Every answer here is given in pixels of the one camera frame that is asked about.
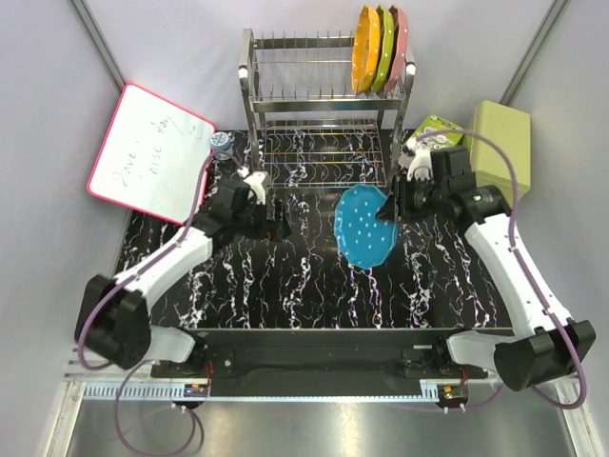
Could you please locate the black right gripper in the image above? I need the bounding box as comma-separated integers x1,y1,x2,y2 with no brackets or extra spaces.
374,172,448,224

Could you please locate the blue polka dot plate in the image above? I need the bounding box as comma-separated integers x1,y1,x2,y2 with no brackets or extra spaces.
334,184,399,269

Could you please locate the orange polka dot plate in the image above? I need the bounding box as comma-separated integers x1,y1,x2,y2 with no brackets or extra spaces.
351,5,381,95

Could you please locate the pink polka dot plate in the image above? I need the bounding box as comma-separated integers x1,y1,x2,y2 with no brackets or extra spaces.
383,5,409,94

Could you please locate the green polka dot plate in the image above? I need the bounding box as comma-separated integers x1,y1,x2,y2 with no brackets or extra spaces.
371,5,395,94

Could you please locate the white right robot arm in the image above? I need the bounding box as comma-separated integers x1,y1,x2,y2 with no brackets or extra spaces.
377,147,597,391

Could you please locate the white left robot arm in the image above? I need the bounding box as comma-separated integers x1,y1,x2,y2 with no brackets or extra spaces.
74,171,291,377

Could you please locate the stainless steel dish rack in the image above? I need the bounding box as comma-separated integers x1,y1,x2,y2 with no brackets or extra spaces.
238,29,417,189

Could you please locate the black marble pattern mat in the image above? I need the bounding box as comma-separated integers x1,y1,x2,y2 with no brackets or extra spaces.
92,129,527,332

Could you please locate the green cover book stack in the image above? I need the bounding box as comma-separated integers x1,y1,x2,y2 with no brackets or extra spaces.
411,112,463,149

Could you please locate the small blue patterned jar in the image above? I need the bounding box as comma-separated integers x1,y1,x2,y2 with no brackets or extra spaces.
209,131,234,161

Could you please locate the green storage box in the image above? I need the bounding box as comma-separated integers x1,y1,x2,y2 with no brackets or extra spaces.
464,100,531,206

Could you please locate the pink framed whiteboard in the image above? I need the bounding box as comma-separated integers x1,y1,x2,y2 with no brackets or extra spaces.
87,84,215,224

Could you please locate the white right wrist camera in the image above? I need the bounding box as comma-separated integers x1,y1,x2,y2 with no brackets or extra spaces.
399,148,433,182

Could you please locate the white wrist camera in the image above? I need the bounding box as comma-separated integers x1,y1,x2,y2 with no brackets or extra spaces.
237,167,270,205
399,148,433,182

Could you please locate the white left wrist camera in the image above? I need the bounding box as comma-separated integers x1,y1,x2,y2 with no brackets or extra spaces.
237,167,270,205

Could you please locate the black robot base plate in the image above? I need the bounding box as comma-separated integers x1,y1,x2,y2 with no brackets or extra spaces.
151,328,486,387

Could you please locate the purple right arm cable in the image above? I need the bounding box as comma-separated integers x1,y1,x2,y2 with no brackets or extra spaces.
402,128,589,413

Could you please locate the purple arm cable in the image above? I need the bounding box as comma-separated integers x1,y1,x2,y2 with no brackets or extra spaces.
75,151,248,453
402,128,589,413

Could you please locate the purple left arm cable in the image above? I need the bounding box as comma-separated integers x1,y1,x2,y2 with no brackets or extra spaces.
75,151,248,453

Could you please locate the white slotted cable duct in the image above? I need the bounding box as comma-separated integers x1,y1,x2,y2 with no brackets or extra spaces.
83,378,445,402

